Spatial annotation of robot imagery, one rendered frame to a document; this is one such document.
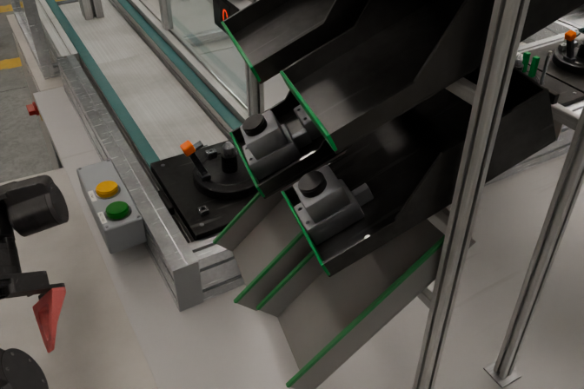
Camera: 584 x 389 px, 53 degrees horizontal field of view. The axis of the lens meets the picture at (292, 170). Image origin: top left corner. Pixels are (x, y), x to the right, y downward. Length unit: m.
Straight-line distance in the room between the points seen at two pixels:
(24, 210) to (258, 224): 0.33
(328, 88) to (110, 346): 0.61
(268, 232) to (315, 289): 0.13
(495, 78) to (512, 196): 0.82
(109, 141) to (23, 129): 2.08
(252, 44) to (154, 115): 0.77
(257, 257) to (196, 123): 0.58
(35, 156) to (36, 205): 2.28
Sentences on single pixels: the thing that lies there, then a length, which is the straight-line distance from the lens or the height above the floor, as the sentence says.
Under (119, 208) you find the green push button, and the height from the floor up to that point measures 0.97.
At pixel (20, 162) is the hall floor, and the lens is 3.10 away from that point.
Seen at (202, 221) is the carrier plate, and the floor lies 0.97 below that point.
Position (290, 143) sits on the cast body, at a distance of 0.72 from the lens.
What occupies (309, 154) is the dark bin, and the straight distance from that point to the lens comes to 0.71.
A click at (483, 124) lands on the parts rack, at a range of 0.55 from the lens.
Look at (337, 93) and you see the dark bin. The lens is 0.59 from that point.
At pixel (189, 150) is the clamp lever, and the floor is 1.06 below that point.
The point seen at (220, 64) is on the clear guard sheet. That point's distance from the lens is 1.45.
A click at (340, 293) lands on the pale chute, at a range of 0.78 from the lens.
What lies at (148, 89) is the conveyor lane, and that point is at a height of 0.92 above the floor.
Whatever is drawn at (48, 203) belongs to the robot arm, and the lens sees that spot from 0.83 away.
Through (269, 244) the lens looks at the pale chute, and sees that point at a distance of 0.88.
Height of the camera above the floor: 1.65
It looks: 37 degrees down
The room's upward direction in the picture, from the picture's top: straight up
